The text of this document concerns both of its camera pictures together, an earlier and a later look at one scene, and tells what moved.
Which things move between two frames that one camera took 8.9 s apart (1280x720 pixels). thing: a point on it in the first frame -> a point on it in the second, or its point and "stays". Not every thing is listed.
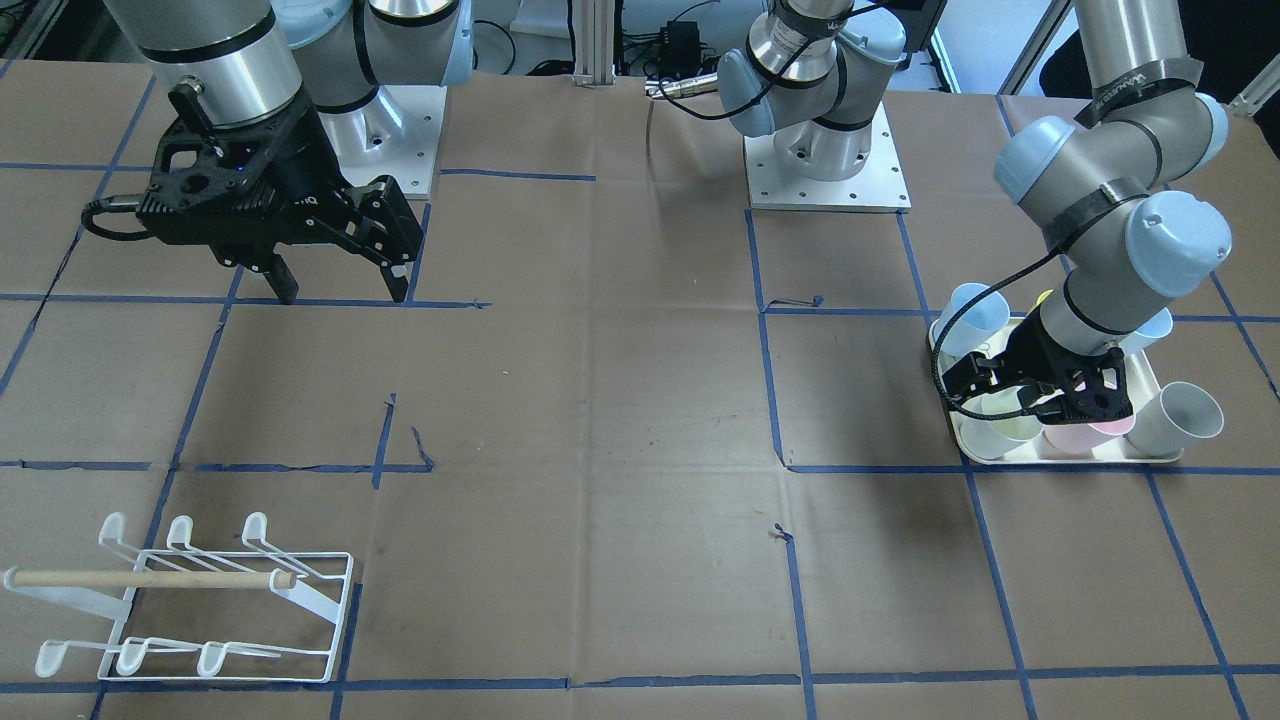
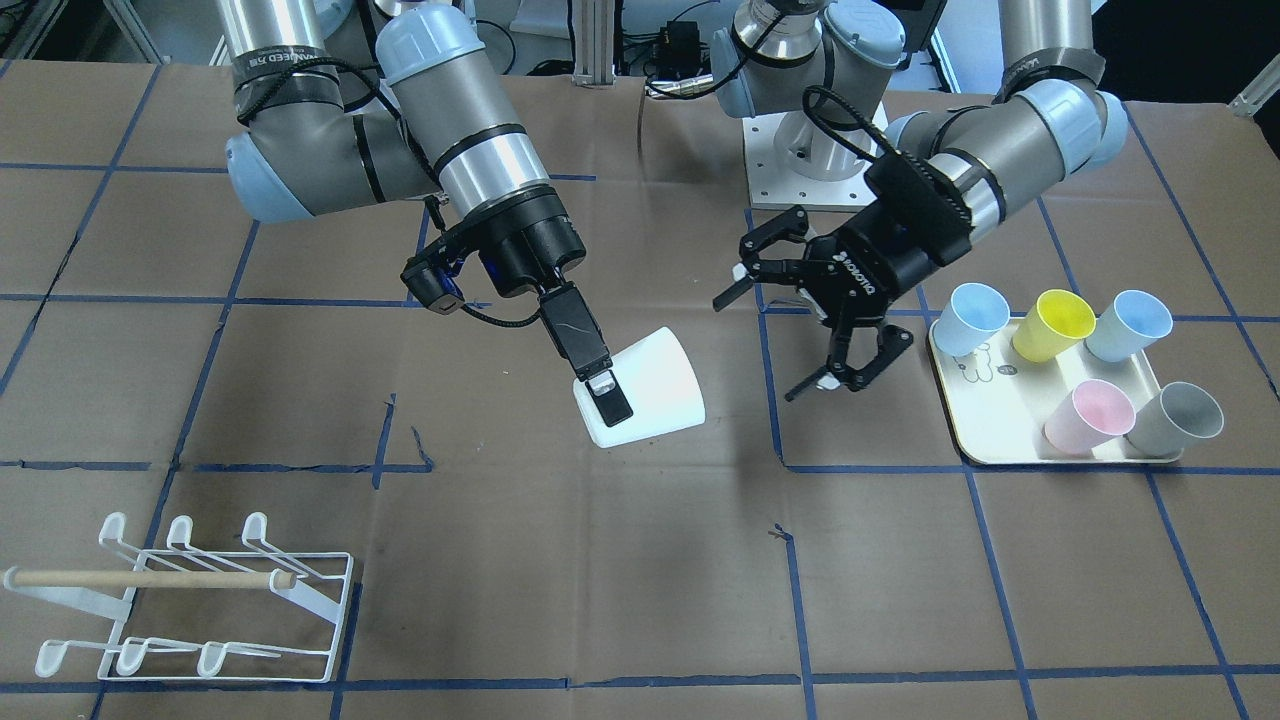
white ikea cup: (988, 437) -> (661, 386)
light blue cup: (981, 319) stays
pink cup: (1080, 438) stays
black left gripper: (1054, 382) -> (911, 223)
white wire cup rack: (241, 614) stays
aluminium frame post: (594, 42) stays
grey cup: (1181, 416) stays
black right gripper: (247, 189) -> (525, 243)
